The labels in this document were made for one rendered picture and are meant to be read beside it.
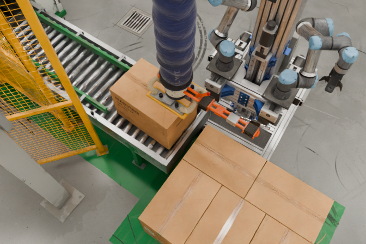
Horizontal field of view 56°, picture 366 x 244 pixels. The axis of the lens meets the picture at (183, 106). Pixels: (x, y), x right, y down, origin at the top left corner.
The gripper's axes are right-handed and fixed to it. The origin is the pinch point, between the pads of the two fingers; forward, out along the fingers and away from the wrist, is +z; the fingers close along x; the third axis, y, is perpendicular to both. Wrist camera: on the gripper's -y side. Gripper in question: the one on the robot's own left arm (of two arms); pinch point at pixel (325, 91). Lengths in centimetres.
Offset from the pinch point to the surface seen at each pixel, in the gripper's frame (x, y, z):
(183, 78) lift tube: 79, -35, 4
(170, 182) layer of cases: 68, -74, 98
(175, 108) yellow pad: 82, -43, 35
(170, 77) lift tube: 86, -41, 2
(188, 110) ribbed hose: 72, -42, 29
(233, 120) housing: 41, -35, 23
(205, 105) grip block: 62, -36, 22
